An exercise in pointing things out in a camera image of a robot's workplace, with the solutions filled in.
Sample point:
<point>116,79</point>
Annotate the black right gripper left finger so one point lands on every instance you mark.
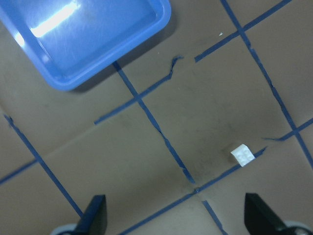
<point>95,219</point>

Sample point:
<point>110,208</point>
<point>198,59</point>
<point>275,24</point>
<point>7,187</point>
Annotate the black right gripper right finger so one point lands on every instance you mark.
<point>259,218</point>

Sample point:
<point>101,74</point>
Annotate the white block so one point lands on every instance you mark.
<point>243,155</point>

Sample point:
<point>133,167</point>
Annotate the blue plastic tray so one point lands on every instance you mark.
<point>70,41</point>

